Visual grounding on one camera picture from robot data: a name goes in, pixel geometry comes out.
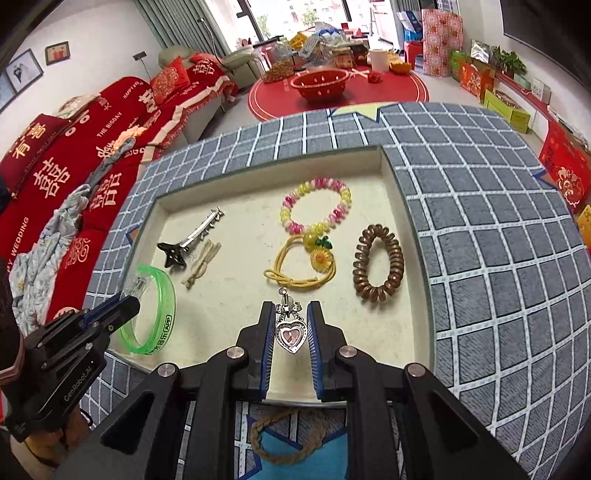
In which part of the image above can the black hair claw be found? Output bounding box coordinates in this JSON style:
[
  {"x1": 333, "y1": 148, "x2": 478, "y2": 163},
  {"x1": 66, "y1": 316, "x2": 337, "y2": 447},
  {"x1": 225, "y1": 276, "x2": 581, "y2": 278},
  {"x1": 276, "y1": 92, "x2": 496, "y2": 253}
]
[{"x1": 157, "y1": 241, "x2": 186, "y2": 274}]

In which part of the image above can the orange gift box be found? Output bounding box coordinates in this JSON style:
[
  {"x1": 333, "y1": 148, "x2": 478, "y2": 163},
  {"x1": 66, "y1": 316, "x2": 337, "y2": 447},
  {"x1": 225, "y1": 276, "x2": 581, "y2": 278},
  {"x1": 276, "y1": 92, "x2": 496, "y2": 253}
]
[{"x1": 459, "y1": 62, "x2": 495, "y2": 95}]

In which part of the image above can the yellow sunflower hair tie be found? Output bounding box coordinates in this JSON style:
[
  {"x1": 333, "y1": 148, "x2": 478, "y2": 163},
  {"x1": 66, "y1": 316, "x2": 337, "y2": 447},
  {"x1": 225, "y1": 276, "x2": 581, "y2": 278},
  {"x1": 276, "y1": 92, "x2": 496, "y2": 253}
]
[{"x1": 264, "y1": 233, "x2": 334, "y2": 292}]

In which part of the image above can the grey green curtain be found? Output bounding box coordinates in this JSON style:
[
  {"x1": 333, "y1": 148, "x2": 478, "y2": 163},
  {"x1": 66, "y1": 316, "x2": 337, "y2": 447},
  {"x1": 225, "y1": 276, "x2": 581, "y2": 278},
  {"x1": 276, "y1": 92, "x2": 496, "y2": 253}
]
[{"x1": 134, "y1": 0, "x2": 232, "y2": 58}]

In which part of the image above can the red round table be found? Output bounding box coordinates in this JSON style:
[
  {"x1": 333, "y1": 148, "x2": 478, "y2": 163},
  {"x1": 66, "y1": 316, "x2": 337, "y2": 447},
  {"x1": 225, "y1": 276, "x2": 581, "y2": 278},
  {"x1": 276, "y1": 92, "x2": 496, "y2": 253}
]
[{"x1": 247, "y1": 62, "x2": 430, "y2": 121}]

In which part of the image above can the red patterned cushion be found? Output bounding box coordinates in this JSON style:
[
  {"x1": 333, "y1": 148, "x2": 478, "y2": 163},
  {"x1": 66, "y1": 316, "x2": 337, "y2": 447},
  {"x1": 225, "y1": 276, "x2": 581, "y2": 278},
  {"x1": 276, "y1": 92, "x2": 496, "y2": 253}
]
[{"x1": 150, "y1": 58, "x2": 192, "y2": 104}]

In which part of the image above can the green translucent bangle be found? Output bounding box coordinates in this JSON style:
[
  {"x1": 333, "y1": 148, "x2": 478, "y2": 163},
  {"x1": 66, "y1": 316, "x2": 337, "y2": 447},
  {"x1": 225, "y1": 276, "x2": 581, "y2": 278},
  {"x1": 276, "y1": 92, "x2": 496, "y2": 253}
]
[{"x1": 116, "y1": 264, "x2": 177, "y2": 356}]

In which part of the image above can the small framed wall picture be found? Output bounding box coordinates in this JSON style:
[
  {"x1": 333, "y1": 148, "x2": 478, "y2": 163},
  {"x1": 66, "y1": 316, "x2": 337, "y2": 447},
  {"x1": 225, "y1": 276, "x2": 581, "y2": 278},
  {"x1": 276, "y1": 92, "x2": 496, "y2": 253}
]
[{"x1": 45, "y1": 41, "x2": 71, "y2": 66}]

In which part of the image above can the red plastic basket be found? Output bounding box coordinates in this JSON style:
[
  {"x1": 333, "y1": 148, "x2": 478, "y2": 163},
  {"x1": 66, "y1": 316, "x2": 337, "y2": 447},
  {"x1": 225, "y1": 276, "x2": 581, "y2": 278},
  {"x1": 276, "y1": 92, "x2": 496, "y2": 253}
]
[{"x1": 290, "y1": 69, "x2": 352, "y2": 101}]

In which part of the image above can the woven tan rope bracelet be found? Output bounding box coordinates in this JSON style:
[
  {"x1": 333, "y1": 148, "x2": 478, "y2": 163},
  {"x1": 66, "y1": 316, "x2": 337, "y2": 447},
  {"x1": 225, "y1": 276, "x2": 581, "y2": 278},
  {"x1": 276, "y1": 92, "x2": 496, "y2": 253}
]
[{"x1": 249, "y1": 408, "x2": 347, "y2": 464}]

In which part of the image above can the silver spiked hair clip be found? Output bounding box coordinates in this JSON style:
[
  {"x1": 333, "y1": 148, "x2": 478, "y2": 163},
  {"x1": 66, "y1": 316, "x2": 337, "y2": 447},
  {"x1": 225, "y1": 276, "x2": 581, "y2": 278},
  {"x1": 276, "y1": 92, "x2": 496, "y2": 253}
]
[{"x1": 178, "y1": 208, "x2": 225, "y2": 252}]

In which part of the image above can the silver heart pendant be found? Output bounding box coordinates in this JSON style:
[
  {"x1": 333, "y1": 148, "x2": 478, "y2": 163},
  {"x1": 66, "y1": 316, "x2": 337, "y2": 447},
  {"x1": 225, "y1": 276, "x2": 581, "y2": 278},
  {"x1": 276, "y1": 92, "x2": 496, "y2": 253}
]
[{"x1": 274, "y1": 287, "x2": 309, "y2": 356}]

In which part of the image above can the floral crumpled cloth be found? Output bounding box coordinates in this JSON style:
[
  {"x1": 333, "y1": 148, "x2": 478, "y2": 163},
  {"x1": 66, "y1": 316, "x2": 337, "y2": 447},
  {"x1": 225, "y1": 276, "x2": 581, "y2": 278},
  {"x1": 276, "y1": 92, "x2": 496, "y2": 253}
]
[{"x1": 9, "y1": 185, "x2": 93, "y2": 333}]

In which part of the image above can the red sofa cover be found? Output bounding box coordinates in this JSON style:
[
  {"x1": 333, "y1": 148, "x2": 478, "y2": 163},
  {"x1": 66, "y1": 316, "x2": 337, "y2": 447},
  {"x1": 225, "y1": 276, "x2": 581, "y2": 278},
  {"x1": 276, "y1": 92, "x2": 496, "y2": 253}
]
[{"x1": 0, "y1": 53, "x2": 241, "y2": 324}]

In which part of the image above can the red decorated box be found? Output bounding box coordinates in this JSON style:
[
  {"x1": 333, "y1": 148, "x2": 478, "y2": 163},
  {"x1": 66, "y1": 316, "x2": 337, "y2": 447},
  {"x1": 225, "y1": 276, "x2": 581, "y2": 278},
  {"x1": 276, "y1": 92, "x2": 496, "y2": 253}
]
[{"x1": 538, "y1": 121, "x2": 591, "y2": 213}]

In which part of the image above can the beige small hair clip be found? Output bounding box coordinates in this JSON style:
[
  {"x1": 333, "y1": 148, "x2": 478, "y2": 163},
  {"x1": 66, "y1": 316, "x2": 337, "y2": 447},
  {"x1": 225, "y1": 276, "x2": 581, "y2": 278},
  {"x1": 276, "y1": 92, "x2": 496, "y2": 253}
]
[{"x1": 181, "y1": 240, "x2": 222, "y2": 291}]

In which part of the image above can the green potted plant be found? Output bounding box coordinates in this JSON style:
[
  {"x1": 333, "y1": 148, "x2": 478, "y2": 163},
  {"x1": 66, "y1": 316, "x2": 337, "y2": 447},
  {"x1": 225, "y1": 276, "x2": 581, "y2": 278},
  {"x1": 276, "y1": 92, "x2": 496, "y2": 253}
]
[{"x1": 489, "y1": 46, "x2": 527, "y2": 75}]

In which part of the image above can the grey checked star mat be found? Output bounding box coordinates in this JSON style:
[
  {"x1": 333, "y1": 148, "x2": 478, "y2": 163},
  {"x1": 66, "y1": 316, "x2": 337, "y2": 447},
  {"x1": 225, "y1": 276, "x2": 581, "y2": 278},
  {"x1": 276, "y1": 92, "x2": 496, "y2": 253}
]
[{"x1": 78, "y1": 102, "x2": 591, "y2": 480}]

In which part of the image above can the brown spiral hair tie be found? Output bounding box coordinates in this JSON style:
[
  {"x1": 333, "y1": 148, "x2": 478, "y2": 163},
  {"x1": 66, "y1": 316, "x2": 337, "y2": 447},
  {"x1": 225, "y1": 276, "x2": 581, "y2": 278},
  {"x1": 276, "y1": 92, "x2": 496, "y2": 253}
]
[{"x1": 353, "y1": 224, "x2": 404, "y2": 300}]

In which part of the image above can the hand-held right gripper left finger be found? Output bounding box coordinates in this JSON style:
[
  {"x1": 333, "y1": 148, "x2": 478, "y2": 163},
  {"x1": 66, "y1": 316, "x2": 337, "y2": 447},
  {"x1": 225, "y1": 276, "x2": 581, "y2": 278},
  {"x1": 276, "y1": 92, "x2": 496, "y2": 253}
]
[{"x1": 53, "y1": 301, "x2": 277, "y2": 480}]

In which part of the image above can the colourful spiral bracelet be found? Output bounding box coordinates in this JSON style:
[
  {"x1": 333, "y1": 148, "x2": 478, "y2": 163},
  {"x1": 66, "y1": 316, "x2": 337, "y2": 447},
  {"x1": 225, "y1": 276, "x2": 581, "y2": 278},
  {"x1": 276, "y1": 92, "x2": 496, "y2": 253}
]
[{"x1": 279, "y1": 178, "x2": 352, "y2": 236}]

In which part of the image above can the red patterned gift box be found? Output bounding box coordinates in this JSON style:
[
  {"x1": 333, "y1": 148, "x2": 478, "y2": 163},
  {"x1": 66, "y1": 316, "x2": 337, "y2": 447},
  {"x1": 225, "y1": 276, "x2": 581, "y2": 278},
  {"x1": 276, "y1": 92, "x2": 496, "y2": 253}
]
[{"x1": 422, "y1": 8, "x2": 464, "y2": 77}]

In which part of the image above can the black television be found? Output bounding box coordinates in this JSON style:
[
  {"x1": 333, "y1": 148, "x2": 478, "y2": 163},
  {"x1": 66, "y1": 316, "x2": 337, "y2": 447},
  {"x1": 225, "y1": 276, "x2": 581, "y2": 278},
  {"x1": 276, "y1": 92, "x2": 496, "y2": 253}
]
[{"x1": 501, "y1": 0, "x2": 591, "y2": 51}]

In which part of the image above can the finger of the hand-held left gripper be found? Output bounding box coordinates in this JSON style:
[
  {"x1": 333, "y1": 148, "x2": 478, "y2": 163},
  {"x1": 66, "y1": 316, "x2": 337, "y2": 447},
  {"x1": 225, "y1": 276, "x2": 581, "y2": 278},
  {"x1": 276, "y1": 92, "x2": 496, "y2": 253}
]
[
  {"x1": 82, "y1": 294, "x2": 133, "y2": 325},
  {"x1": 95, "y1": 299, "x2": 142, "y2": 334}
]

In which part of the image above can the pale green armchair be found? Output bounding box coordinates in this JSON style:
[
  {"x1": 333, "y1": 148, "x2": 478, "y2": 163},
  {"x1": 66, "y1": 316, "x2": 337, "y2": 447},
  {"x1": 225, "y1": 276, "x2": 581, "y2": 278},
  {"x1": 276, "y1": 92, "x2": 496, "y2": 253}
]
[{"x1": 159, "y1": 45, "x2": 264, "y2": 90}]

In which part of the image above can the yellow green box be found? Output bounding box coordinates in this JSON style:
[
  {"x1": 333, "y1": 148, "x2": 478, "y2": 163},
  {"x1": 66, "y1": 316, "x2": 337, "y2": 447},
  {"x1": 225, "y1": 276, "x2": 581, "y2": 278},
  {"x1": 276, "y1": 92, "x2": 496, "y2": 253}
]
[{"x1": 482, "y1": 90, "x2": 532, "y2": 132}]

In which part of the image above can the green tray with cream lining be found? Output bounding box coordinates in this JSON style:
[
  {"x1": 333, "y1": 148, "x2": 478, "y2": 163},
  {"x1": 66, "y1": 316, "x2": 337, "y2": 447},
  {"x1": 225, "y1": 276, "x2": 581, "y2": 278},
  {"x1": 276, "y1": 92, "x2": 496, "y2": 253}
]
[{"x1": 108, "y1": 144, "x2": 437, "y2": 407}]

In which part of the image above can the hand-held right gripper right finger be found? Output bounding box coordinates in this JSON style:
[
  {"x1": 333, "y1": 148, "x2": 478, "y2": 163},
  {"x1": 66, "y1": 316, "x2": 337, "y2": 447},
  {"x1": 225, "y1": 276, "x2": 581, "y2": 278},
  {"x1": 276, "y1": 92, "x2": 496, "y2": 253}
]
[{"x1": 307, "y1": 300, "x2": 527, "y2": 480}]

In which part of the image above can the large framed wall picture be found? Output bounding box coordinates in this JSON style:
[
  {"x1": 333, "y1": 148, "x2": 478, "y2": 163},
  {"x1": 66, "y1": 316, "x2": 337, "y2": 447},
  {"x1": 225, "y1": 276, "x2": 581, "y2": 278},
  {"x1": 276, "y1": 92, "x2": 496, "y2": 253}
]
[{"x1": 7, "y1": 48, "x2": 44, "y2": 95}]

